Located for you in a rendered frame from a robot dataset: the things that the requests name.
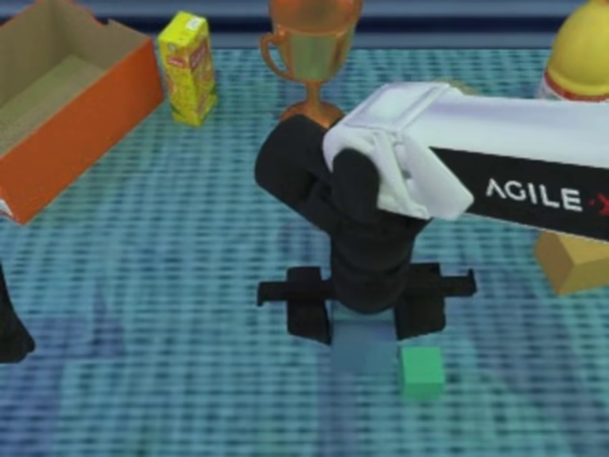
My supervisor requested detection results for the light blue cube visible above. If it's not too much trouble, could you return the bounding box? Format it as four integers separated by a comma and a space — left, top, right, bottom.
331, 302, 402, 378

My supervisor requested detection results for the green cube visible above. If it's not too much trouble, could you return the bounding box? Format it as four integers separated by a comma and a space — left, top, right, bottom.
399, 346, 446, 400

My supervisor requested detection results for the gold bar block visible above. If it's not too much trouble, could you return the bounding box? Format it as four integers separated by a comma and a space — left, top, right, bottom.
532, 231, 609, 297

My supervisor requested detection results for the bronze trophy cup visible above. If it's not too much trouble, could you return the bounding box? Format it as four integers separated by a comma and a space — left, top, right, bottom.
259, 0, 365, 129

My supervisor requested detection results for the yellow juice carton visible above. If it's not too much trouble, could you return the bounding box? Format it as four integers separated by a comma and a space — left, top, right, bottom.
157, 11, 219, 128

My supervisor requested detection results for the orange cardboard box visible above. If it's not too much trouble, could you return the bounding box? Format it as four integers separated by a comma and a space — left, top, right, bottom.
0, 0, 167, 226

